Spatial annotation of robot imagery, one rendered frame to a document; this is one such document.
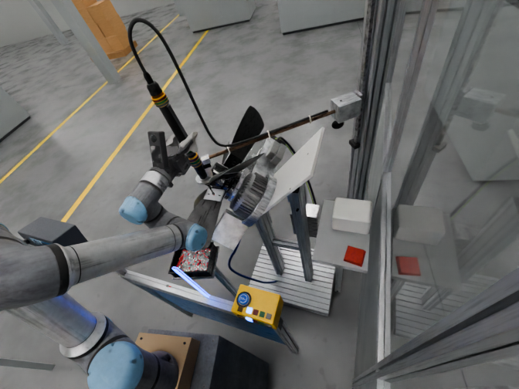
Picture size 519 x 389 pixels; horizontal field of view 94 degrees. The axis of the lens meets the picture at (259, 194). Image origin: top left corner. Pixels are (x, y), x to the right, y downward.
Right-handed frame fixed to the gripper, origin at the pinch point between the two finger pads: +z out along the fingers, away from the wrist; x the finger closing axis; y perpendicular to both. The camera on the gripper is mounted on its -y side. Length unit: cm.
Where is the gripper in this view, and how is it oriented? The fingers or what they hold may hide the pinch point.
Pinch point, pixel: (185, 132)
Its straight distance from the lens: 92.0
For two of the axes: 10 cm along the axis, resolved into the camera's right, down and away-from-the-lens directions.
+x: 9.3, 1.1, -3.5
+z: 3.0, -7.7, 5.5
